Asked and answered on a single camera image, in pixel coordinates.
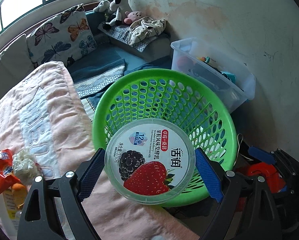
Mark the checkered bench cushion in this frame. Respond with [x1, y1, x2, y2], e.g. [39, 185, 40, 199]
[98, 22, 169, 53]

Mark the right butterfly cushion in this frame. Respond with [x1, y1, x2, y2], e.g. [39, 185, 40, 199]
[26, 3, 97, 68]

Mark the white tissue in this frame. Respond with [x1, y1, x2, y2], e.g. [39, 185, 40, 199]
[12, 149, 41, 185]

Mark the red foam fruit net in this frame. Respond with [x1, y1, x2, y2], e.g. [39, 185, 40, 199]
[246, 162, 286, 193]

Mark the grey middle cushion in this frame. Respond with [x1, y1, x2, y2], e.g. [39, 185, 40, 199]
[0, 34, 34, 99]

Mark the yogurt cup strawberry lid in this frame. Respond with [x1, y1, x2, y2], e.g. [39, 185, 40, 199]
[104, 118, 196, 205]

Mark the green mesh plastic basket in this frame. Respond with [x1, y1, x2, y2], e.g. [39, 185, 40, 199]
[92, 69, 237, 207]

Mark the clear plastic storage bin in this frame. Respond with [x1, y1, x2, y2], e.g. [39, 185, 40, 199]
[171, 37, 256, 113]

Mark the orange peel piece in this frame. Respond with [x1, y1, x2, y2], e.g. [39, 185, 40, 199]
[11, 183, 27, 210]

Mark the pink plush toy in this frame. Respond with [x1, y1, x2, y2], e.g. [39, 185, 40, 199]
[123, 11, 145, 25]

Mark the grey white plush toy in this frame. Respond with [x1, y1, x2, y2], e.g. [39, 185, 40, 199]
[93, 0, 110, 13]

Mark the pink towel blanket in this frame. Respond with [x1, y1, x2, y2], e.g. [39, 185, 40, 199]
[0, 62, 198, 239]

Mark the red brown snack wrapper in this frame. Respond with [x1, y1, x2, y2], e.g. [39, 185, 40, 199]
[0, 149, 20, 194]

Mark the cow plush toy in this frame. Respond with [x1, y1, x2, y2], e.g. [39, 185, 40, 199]
[102, 0, 132, 30]

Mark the crumpled beige cloth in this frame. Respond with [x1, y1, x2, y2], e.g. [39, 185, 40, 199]
[129, 16, 167, 44]

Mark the blue white milk carton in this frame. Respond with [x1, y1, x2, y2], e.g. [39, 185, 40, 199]
[0, 189, 22, 239]

